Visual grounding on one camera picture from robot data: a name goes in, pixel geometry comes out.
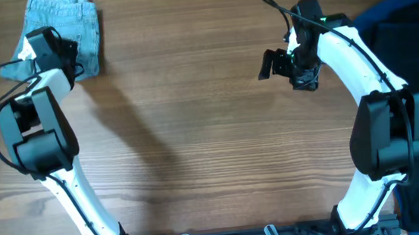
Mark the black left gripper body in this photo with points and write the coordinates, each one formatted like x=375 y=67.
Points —
x=68 y=54

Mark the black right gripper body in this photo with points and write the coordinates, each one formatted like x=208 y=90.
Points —
x=279 y=65

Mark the light blue denim shorts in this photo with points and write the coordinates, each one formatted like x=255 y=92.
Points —
x=75 y=20

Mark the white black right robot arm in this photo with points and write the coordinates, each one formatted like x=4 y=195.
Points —
x=384 y=144

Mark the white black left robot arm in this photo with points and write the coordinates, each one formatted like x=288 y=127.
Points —
x=36 y=138

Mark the dark blue garment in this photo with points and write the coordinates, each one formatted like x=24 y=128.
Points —
x=380 y=12

